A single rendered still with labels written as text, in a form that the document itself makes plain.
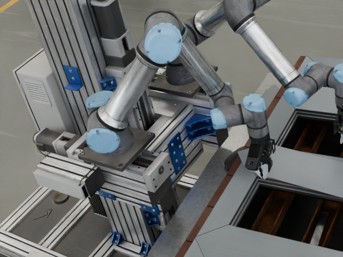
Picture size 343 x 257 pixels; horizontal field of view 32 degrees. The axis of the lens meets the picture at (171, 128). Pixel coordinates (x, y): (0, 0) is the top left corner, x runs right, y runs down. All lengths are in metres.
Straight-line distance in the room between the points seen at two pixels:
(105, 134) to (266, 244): 0.66
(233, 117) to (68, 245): 1.44
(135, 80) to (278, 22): 3.27
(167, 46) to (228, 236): 0.70
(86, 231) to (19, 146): 1.38
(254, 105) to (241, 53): 2.73
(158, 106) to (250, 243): 0.84
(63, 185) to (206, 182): 0.62
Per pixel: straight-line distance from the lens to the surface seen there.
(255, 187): 2.34
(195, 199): 2.56
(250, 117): 2.12
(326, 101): 2.69
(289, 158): 2.41
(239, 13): 2.20
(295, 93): 2.17
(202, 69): 2.15
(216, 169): 2.68
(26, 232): 3.44
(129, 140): 2.31
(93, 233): 3.26
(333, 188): 2.27
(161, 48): 1.91
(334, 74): 2.23
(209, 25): 2.53
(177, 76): 2.59
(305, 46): 4.78
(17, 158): 4.38
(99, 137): 2.09
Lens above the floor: 2.41
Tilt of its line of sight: 36 degrees down
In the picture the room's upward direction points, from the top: 15 degrees counter-clockwise
